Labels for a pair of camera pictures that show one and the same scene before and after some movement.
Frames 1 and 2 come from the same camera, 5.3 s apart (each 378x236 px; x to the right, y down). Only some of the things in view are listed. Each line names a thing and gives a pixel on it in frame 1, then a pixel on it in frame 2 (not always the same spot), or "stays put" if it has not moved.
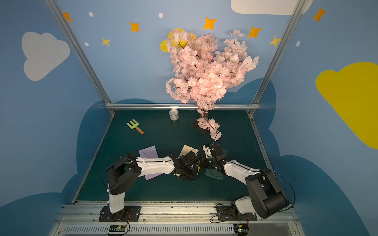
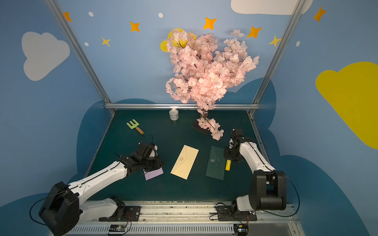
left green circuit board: [117, 227] stays put
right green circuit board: [240, 229] stays put
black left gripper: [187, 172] -> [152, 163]
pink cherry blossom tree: [201, 77] stays put
